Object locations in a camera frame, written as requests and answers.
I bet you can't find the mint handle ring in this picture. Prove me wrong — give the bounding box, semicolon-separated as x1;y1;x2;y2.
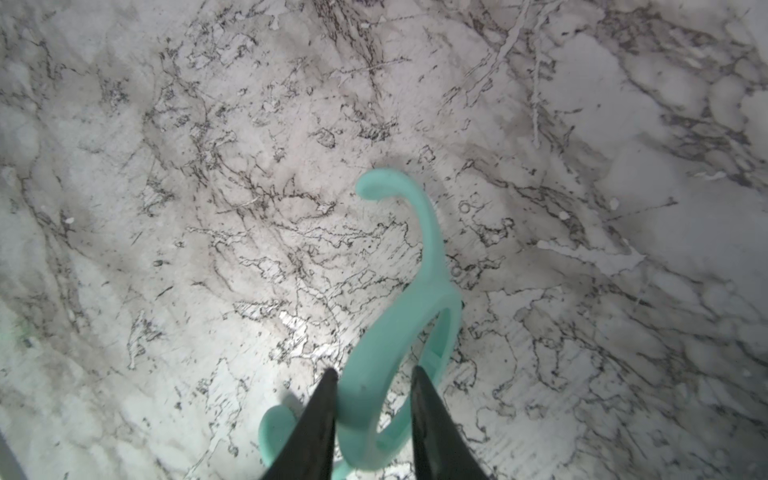
257;167;464;480

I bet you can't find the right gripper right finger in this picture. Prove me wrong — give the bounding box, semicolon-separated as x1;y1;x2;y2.
410;366;487;480

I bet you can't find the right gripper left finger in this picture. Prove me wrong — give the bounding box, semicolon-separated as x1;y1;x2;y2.
259;368;338;479

